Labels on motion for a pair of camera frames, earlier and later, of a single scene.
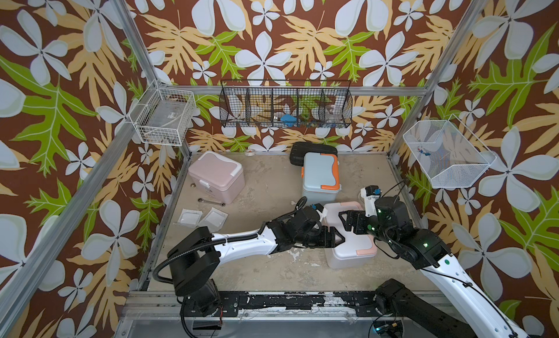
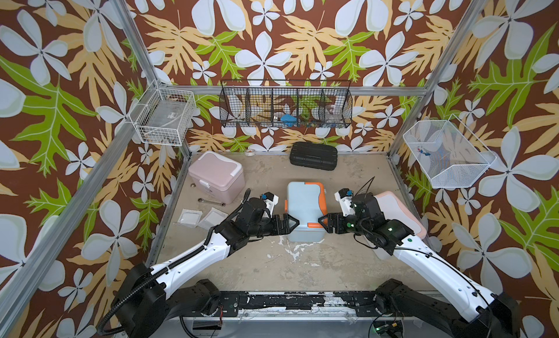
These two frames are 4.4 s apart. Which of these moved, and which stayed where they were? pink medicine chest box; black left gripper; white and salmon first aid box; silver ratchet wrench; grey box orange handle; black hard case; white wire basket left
Moved: white and salmon first aid box; grey box orange handle; black left gripper
Stayed: pink medicine chest box; white wire basket left; silver ratchet wrench; black hard case
